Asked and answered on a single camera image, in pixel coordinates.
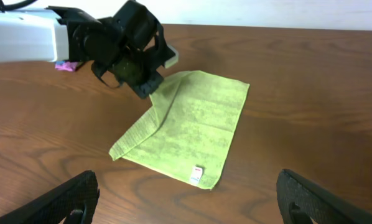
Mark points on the green microfiber cloth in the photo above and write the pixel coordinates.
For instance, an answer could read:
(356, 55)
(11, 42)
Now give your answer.
(187, 132)

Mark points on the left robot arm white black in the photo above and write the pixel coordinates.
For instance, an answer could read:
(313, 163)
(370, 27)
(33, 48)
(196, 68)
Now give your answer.
(130, 45)

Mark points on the purple folded cloth bottom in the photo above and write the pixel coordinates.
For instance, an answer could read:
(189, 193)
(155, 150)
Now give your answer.
(66, 66)

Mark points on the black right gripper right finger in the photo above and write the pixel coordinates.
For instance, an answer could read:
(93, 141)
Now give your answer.
(302, 201)

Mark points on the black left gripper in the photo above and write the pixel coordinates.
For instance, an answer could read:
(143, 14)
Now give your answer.
(137, 68)

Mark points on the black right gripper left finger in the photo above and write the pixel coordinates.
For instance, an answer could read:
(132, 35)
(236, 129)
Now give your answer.
(74, 201)

